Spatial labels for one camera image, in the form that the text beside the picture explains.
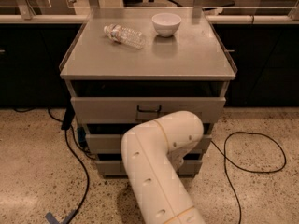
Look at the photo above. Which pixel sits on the blue tape on floor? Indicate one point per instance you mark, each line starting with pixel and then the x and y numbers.
pixel 53 220

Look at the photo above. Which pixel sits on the grey top drawer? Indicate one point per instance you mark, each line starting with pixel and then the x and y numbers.
pixel 95 110

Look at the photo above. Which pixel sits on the grey bottom drawer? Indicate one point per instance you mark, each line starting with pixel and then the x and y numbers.
pixel 116 168

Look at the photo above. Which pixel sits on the grey middle drawer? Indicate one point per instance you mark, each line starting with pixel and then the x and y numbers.
pixel 111 143

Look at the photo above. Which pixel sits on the clear plastic water bottle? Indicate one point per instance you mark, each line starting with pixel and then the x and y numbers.
pixel 124 35

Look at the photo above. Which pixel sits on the grey drawer cabinet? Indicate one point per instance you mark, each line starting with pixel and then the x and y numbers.
pixel 190 63

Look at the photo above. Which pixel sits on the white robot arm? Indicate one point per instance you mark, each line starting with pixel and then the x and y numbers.
pixel 151 154

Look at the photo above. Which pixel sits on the white bowl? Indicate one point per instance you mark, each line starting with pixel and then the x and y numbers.
pixel 166 24

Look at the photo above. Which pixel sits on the grey drawer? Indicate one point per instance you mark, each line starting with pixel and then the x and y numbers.
pixel 95 110
pixel 116 168
pixel 111 143

